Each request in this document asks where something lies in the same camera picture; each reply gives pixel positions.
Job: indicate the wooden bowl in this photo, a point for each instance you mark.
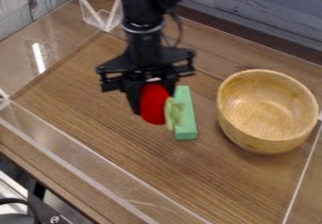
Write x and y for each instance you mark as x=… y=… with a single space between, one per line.
x=268 y=111

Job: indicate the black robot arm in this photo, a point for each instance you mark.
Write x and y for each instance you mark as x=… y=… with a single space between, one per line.
x=148 y=60

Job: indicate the clear acrylic corner bracket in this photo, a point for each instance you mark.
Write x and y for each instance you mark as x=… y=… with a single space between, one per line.
x=105 y=20

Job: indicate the green rectangular block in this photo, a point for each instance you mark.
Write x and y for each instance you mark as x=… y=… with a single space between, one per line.
x=185 y=127

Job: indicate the black table leg bracket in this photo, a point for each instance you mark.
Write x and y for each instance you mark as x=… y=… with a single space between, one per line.
x=46 y=213

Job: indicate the red plush strawberry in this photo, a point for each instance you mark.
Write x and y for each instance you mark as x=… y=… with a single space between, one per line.
x=160 y=108

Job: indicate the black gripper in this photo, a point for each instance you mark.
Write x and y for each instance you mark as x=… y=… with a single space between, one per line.
x=173 y=66

